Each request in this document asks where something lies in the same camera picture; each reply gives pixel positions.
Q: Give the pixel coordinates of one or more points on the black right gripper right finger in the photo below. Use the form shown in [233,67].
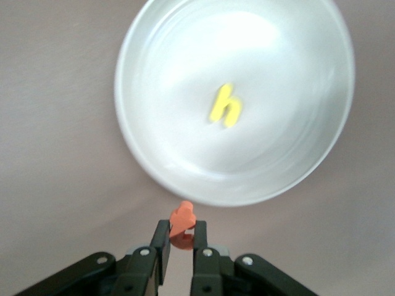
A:
[206,269]

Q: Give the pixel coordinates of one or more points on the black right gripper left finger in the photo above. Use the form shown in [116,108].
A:
[139,272]

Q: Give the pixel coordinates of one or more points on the orange foam letter r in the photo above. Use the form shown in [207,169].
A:
[182,220]

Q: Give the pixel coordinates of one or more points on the yellow foam letter h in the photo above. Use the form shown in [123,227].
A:
[219,105]

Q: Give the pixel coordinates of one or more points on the beige brown plate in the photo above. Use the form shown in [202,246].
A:
[185,138]

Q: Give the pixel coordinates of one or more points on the brown table cover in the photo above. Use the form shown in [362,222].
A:
[46,123]

